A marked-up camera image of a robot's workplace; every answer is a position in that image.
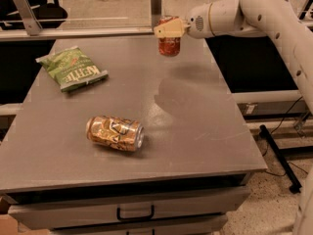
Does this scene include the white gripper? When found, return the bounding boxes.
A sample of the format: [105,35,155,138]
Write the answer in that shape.
[154,4,213,39]

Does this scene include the red coke can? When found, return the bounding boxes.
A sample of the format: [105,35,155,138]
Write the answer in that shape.
[158,16,180,57]

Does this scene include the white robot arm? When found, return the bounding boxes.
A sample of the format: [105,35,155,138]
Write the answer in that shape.
[154,0,313,112]

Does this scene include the gold patterned soda can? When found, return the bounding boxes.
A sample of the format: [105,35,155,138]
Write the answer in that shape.
[86,116,144,152]

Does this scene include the green kettle chips bag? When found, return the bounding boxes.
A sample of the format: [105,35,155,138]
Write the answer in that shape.
[36,46,109,92]

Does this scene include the black office chair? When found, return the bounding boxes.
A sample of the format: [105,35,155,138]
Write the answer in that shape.
[0,0,67,30]

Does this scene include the black floor stand bar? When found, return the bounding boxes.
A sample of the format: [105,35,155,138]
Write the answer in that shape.
[260,125,301,194]

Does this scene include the grey lower drawer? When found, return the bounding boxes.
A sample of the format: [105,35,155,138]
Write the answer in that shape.
[50,214,227,235]

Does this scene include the grey drawer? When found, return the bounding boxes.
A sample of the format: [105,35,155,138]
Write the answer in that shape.
[9,186,249,229]
[50,214,227,235]

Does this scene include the grey top drawer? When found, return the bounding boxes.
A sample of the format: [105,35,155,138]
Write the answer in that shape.
[9,186,249,229]

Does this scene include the middle metal rail bracket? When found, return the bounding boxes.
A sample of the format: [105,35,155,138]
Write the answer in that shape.
[151,0,162,27]

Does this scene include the metal rail bracket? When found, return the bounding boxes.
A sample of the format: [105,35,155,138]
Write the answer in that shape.
[151,0,162,27]
[13,0,42,36]

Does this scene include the black floor cable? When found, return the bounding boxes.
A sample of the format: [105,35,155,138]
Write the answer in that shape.
[260,96,309,178]

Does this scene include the left metal rail bracket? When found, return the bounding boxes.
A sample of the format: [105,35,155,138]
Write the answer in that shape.
[13,0,42,36]

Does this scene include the black drawer handle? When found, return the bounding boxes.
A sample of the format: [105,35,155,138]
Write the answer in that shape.
[116,205,155,222]

